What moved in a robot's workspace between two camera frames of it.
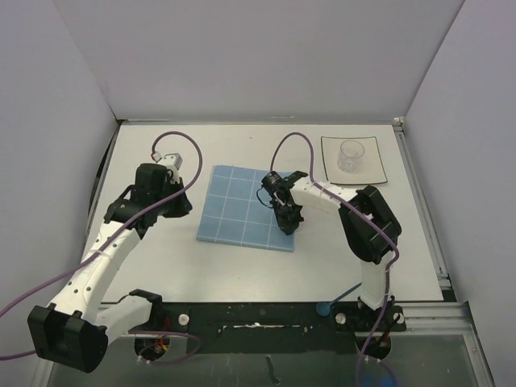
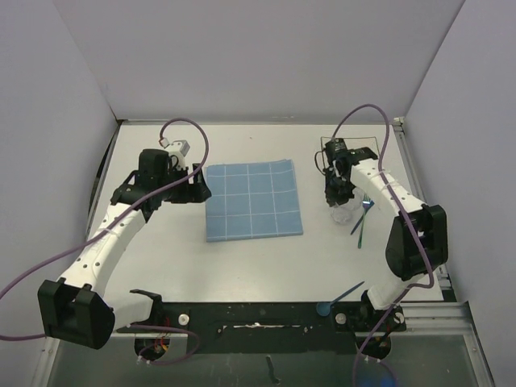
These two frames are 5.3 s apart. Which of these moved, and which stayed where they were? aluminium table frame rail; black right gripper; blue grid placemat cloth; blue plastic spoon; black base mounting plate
Moved: blue grid placemat cloth; black right gripper
Stayed: blue plastic spoon; aluminium table frame rail; black base mounting plate
